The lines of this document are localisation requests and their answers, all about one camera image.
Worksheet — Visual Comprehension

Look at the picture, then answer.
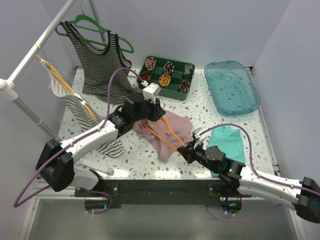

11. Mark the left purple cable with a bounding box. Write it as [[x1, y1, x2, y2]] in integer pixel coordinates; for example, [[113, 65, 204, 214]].
[[12, 67, 151, 208]]

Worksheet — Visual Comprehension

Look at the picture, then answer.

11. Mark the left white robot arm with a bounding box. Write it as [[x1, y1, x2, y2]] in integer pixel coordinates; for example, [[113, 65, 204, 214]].
[[35, 93, 165, 196]]

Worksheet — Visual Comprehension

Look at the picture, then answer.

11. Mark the black striped tank top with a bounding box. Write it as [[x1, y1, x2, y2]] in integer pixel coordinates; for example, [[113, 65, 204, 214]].
[[60, 21, 143, 104]]

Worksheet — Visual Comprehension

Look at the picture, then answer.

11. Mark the pink tank top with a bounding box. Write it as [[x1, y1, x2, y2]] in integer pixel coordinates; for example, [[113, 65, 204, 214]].
[[132, 109, 194, 163]]

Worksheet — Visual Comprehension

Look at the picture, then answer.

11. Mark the white striped tank top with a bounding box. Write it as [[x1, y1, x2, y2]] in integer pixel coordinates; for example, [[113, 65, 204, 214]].
[[41, 59, 125, 159]]

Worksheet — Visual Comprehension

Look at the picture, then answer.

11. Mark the green hanger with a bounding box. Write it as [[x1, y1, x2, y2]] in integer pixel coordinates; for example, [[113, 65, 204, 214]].
[[67, 13, 135, 54]]

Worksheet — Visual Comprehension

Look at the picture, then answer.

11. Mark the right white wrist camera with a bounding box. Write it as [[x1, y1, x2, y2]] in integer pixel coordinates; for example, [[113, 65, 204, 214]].
[[191, 127, 206, 149]]

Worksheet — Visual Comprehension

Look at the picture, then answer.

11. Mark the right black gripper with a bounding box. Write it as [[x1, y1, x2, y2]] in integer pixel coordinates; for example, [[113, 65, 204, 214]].
[[177, 139, 218, 174]]

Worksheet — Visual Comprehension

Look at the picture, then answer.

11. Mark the green divided organizer tray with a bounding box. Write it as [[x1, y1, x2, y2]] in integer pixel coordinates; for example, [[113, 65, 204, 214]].
[[136, 55, 196, 101]]

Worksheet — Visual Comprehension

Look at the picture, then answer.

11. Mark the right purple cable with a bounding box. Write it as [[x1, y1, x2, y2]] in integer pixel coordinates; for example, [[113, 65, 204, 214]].
[[193, 123, 320, 222]]

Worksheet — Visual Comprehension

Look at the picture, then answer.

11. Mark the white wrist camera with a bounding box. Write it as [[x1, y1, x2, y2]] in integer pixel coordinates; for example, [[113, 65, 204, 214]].
[[191, 127, 206, 149], [143, 83, 161, 103]]

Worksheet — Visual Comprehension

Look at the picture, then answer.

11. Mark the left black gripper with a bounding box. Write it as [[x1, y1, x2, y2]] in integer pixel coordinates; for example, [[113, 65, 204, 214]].
[[132, 95, 166, 123]]

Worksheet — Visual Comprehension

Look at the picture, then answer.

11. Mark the grey folded cloth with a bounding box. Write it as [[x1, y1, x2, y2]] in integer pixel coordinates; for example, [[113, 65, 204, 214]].
[[182, 64, 194, 79]]

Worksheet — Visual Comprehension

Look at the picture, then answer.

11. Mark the brown floral rolled tie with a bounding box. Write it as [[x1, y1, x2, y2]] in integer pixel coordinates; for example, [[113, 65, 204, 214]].
[[178, 79, 191, 93]]

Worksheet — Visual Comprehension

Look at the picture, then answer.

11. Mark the purple cable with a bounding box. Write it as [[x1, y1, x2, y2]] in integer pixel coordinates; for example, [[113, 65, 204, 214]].
[[12, 67, 151, 208], [193, 123, 320, 222]]

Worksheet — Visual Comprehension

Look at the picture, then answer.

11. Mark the orange black rolled tie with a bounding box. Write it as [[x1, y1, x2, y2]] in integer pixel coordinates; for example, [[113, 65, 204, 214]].
[[140, 71, 151, 82]]

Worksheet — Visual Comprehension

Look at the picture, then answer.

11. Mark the yellow rolled tie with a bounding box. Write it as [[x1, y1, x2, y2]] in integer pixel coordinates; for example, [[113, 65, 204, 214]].
[[158, 74, 171, 89]]

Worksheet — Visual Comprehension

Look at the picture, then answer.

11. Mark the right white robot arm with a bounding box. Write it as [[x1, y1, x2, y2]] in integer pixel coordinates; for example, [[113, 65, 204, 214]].
[[177, 142, 320, 224]]

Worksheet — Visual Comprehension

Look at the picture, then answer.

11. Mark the teal plastic basin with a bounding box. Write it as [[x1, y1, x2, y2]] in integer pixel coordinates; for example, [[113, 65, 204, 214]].
[[204, 60, 261, 116]]

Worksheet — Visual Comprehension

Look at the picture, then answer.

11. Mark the yellow hanger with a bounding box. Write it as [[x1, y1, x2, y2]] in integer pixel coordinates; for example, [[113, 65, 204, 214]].
[[36, 55, 98, 121]]

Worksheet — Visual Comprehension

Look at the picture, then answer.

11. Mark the dark floral rolled tie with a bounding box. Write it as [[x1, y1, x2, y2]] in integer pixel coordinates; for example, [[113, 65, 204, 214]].
[[163, 61, 175, 75]]

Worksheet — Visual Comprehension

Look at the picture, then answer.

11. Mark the pink floral rolled tie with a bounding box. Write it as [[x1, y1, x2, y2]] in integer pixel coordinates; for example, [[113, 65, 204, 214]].
[[144, 57, 157, 72]]

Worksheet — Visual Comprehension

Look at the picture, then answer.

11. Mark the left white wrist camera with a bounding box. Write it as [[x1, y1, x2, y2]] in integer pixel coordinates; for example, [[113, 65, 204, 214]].
[[143, 83, 161, 103]]

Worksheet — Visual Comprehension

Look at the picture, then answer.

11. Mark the silver clothes rack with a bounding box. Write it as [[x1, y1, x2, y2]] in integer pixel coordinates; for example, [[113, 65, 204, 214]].
[[0, 0, 116, 176]]

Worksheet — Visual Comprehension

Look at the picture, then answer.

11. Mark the orange hanger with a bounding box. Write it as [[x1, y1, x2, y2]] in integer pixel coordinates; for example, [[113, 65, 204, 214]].
[[141, 98, 188, 152]]

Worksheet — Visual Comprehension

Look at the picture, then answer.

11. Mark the teal folded cloth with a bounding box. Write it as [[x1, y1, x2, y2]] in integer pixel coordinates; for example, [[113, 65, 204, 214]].
[[207, 126, 246, 164]]

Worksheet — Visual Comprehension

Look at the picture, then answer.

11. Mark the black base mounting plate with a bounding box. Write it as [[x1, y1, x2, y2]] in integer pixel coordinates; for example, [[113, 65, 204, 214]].
[[74, 178, 239, 214]]

